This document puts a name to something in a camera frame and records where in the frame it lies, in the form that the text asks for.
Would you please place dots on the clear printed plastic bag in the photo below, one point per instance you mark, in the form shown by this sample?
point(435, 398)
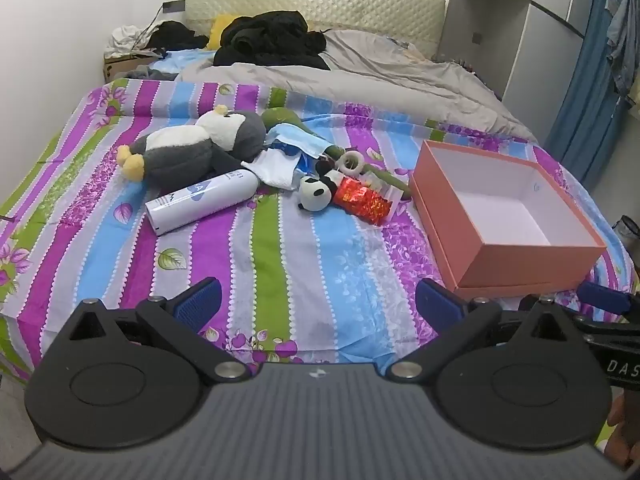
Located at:
point(386, 190)

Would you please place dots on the small panda plush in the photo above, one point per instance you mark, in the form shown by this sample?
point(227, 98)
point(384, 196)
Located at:
point(316, 193)

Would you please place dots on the grey duvet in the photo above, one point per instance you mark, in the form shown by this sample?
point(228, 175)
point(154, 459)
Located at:
point(378, 71)

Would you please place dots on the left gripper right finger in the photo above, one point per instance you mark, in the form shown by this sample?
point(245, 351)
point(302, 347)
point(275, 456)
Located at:
point(460, 326)

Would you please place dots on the small trash bin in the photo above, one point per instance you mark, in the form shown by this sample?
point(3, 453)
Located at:
point(628, 231)

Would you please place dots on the grey wardrobe cabinet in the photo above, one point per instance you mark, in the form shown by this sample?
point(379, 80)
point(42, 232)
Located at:
point(525, 51)

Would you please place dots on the blue curtain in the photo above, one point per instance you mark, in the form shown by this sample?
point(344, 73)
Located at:
point(584, 134)

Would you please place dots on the black garment near wall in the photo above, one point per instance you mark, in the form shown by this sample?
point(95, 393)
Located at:
point(175, 36)

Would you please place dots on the cream quilted headboard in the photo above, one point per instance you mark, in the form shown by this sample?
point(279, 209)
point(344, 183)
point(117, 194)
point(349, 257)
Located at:
point(417, 21)

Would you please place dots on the blue face mask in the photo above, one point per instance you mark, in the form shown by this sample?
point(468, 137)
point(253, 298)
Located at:
point(292, 135)

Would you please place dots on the yellow pillow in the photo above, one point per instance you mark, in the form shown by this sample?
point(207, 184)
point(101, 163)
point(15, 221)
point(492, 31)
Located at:
point(220, 23)

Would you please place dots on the white spray bottle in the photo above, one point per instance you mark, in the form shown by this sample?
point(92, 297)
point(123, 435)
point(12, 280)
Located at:
point(180, 208)

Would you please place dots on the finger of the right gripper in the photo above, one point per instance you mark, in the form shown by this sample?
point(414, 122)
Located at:
point(608, 299)

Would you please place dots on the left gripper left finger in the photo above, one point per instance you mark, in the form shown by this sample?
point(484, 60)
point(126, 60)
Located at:
point(174, 325)

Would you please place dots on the blue cartoon plastic bag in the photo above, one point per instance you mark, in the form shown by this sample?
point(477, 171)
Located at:
point(305, 162)

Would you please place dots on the wall socket panel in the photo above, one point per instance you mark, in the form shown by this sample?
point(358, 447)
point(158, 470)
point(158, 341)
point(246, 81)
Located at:
point(173, 6)

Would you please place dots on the white cloth on nightstand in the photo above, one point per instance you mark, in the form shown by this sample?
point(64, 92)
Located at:
point(125, 40)

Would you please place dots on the cardboard box nightstand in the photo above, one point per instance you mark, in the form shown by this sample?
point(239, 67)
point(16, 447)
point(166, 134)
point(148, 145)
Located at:
point(123, 64)

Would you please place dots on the green plush stick toy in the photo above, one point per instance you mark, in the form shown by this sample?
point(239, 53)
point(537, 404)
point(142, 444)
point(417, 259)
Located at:
point(348, 160)

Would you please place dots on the black clothes pile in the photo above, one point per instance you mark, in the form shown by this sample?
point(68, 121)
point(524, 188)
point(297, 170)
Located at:
point(274, 38)

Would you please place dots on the pink cardboard box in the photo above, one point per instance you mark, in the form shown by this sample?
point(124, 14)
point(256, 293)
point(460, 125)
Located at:
point(500, 226)

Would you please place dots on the grey white penguin plush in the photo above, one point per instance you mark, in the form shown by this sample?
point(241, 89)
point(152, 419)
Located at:
point(175, 157)

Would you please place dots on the hanging clothes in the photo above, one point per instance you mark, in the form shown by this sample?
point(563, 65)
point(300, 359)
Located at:
point(622, 38)

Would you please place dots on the person's right hand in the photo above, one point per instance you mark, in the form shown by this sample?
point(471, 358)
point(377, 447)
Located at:
point(618, 449)

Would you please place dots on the white knitted cloth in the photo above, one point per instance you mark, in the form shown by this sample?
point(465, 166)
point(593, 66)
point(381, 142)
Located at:
point(273, 168)

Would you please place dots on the red foil snack packet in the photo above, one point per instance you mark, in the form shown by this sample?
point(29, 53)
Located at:
point(361, 201)

